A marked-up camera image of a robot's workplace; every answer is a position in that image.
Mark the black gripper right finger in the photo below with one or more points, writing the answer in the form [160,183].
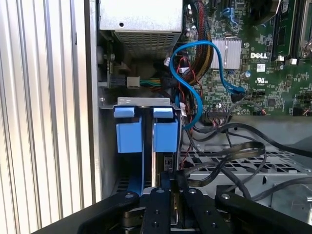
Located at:
[243,214]

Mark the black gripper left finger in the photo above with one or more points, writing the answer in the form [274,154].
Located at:
[158,214]

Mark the hard disk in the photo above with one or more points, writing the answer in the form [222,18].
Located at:
[165,136]

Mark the blue disk carrier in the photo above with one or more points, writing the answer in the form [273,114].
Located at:
[124,112]

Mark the metal disk bay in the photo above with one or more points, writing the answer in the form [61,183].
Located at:
[143,101]

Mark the black RAM slot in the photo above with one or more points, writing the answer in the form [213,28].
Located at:
[293,29]
[280,29]

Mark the green motherboard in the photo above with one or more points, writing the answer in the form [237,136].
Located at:
[280,97]

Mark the dark grey PC case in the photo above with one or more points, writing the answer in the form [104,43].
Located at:
[93,97]

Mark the silver ribbed heat sink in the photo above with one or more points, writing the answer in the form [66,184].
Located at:
[231,53]

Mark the blue board connector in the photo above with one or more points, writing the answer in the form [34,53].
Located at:
[230,15]

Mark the silver power supply box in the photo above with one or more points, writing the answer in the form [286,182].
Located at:
[141,14]

